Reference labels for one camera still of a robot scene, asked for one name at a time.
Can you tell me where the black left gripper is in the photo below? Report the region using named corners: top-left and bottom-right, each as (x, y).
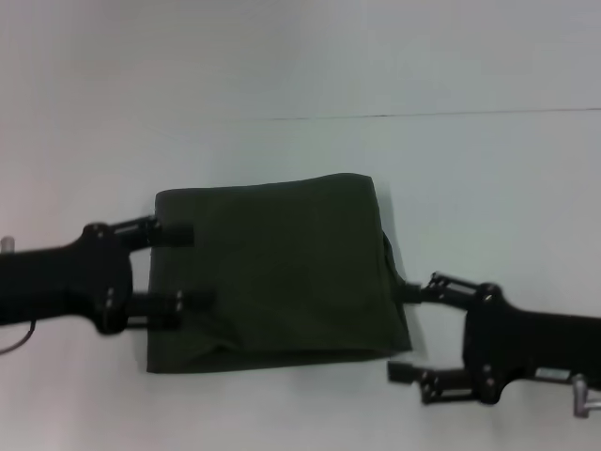
top-left (0, 214), bottom-right (217, 336)

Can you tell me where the dark green FREE T-shirt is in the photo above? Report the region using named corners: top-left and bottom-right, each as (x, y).
top-left (145, 172), bottom-right (414, 375)

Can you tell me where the gripper cable with plug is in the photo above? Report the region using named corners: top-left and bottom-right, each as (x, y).
top-left (570, 373), bottom-right (601, 418)
top-left (0, 319), bottom-right (38, 354)

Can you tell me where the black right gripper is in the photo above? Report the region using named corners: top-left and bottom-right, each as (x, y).
top-left (386, 271), bottom-right (601, 406)

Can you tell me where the right gripper cable with plug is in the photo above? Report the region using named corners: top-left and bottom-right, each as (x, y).
top-left (570, 373), bottom-right (601, 418)

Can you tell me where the left gripper cable with plug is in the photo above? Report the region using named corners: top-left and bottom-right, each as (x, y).
top-left (0, 319), bottom-right (38, 354)

